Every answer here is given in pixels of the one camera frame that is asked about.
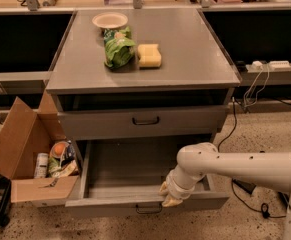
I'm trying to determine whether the brown cardboard box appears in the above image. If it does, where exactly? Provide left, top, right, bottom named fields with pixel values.
left=0, top=93, right=88, bottom=207

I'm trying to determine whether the green chip bag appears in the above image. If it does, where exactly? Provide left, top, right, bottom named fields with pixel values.
left=104, top=27, right=135, bottom=69

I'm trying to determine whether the white spray can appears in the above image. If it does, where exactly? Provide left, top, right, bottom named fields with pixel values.
left=34, top=153, right=49, bottom=178

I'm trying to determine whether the yellow sponge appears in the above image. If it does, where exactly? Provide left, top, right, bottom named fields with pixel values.
left=137, top=44, right=162, bottom=68

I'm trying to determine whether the grey drawer cabinet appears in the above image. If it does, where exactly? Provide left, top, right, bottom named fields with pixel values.
left=45, top=7, right=242, bottom=195

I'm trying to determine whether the white paper bowl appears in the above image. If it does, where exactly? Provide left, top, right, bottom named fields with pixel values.
left=92, top=12, right=128, bottom=29

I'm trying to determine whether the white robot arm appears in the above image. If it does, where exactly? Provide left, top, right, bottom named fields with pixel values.
left=159, top=142, right=291, bottom=240

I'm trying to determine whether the grey drawer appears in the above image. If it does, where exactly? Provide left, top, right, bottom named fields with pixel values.
left=66, top=136, right=229, bottom=218
left=58, top=106, right=228, bottom=140

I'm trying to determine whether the black metal floor bar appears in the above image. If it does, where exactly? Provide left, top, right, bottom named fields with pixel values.
left=278, top=192, right=289, bottom=207

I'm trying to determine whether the black stand leg left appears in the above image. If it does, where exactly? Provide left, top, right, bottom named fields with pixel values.
left=0, top=182, right=11, bottom=228

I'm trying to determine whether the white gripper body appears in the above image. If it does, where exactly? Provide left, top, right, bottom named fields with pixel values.
left=166, top=169, right=197, bottom=200

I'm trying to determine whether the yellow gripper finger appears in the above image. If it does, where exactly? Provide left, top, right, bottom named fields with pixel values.
left=159, top=182, right=169, bottom=196
left=162, top=196, right=183, bottom=207

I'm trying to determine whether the black power cable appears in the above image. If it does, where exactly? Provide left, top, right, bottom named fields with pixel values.
left=216, top=97, right=288, bottom=219

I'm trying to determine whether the black power adapter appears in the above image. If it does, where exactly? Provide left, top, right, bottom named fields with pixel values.
left=233, top=179, right=256, bottom=194

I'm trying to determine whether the grey top drawer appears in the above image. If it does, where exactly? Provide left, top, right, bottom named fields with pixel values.
left=58, top=106, right=228, bottom=140

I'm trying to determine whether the orange snack package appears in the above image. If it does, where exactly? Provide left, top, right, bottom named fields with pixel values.
left=48, top=141, right=77, bottom=178

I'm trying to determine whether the white power strip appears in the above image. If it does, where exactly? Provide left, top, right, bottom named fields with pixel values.
left=247, top=61, right=291, bottom=72

